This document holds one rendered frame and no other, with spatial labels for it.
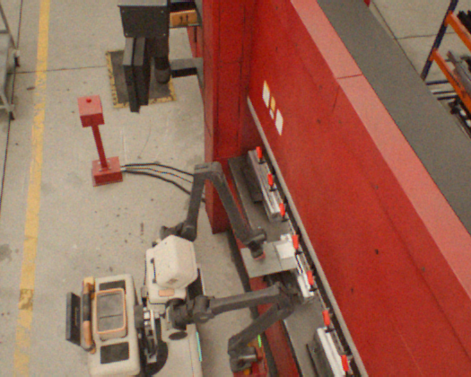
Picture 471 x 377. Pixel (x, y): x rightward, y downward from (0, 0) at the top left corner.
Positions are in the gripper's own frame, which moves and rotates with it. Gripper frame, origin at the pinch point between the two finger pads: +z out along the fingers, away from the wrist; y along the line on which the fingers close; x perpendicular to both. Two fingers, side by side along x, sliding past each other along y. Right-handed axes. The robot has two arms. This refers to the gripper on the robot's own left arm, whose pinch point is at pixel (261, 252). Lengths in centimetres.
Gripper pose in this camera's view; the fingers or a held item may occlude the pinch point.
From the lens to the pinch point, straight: 282.2
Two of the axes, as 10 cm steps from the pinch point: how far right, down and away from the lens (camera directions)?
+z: 4.5, 4.5, 7.7
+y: -2.6, -7.6, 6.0
